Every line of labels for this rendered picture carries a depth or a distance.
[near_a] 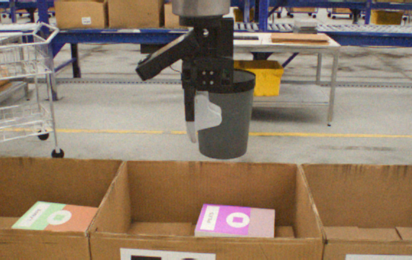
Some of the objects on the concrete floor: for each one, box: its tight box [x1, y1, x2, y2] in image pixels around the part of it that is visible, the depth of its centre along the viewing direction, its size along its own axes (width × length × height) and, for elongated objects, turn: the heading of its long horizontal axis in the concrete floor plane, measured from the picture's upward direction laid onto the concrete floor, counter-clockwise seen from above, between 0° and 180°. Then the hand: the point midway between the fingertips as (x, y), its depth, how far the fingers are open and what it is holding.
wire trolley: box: [0, 22, 65, 157], centre depth 328 cm, size 107×56×103 cm, turn 122°
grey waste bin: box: [196, 68, 256, 160], centre depth 356 cm, size 50×50×64 cm
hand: (189, 134), depth 75 cm, fingers closed
